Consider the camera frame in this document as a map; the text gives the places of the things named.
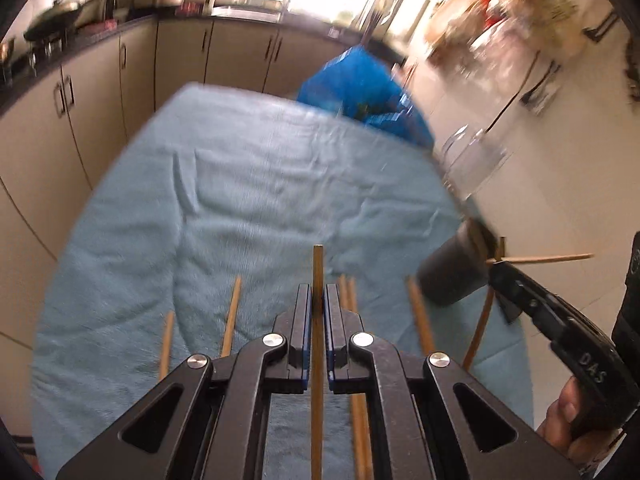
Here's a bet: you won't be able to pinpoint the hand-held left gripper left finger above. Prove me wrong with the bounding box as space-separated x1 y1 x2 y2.
55 284 312 480

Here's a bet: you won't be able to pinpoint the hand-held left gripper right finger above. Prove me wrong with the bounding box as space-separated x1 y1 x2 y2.
325 284 583 480

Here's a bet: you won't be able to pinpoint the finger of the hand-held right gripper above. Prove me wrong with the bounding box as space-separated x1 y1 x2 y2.
487 261 609 357

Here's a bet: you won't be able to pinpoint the slim wooden chopstick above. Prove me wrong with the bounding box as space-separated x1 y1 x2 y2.
312 244 324 480
485 253 595 265

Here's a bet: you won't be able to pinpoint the bunch of wooden chopsticks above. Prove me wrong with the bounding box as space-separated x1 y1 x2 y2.
157 274 497 480

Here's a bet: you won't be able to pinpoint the dark grey chopstick holder cup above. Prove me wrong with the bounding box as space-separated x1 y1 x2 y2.
416 220 494 307

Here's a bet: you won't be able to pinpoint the person's right hand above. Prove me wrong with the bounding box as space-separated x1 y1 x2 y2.
537 376 631 472

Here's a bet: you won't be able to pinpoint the black rectangular block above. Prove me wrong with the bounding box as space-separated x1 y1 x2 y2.
492 280 524 324

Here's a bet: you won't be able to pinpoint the clear glass jar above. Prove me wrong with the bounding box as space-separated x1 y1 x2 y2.
440 124 514 202

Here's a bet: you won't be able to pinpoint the light blue table cloth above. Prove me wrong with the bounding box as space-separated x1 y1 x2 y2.
31 83 534 480

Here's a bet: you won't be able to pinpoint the blue plastic bag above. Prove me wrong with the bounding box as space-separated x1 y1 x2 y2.
297 46 436 149

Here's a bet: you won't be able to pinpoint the tan plastic bag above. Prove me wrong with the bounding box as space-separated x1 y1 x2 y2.
424 0 483 58

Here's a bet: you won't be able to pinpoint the white printed plastic bag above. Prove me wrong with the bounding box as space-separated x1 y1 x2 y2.
502 0 603 58

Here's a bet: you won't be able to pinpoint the beige kitchen base cabinets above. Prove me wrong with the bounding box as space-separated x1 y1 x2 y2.
0 14 371 343

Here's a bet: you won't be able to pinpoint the black kitchen countertop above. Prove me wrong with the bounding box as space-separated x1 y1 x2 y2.
0 7 363 111

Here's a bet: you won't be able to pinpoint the steel wok with lid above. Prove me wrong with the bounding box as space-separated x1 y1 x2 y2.
22 0 84 44

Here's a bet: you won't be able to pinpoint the black power adapter with cable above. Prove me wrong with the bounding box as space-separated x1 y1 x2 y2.
487 52 564 134

